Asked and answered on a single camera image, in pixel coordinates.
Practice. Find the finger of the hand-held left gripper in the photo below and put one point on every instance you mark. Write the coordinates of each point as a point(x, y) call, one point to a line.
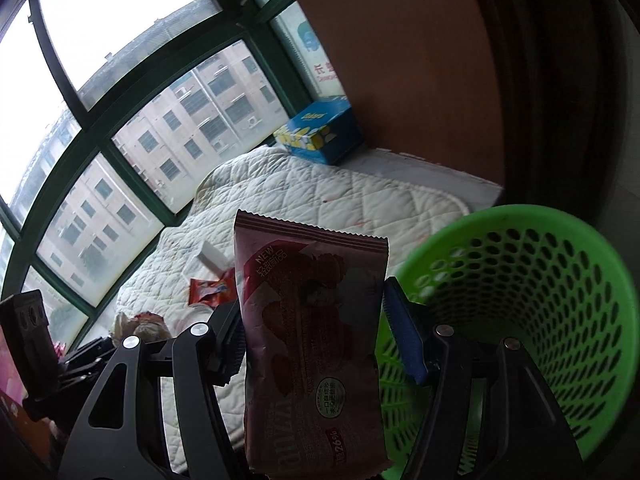
point(87, 349)
point(82, 372)

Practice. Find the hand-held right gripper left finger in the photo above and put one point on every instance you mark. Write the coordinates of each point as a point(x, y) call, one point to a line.
point(233, 347)

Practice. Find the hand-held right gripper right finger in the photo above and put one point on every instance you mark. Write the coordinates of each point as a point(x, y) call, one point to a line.
point(405, 330)

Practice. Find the clear cup with printed lid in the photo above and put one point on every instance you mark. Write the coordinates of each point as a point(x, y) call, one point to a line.
point(142, 327)

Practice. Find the red snack wrapper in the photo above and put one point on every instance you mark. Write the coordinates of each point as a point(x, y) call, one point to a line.
point(207, 290)

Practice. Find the pink snack packet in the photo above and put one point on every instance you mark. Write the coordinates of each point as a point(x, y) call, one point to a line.
point(310, 340)

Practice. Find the green plastic mesh basket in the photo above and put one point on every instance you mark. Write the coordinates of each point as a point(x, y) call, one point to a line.
point(500, 220)

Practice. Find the small white box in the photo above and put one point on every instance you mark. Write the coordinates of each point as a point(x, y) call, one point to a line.
point(215, 257)

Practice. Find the white quilted mat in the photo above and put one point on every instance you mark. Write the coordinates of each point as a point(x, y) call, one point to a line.
point(325, 190)

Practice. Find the blue tissue box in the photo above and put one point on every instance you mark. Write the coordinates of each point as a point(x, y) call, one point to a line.
point(320, 132)

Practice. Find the brown wooden cabinet panel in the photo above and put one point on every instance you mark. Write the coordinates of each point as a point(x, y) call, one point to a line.
point(410, 70)

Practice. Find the white Changhong appliance box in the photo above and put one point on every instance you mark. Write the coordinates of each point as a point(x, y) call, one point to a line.
point(310, 55)

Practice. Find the green window frame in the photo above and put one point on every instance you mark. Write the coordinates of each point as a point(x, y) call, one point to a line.
point(95, 142)

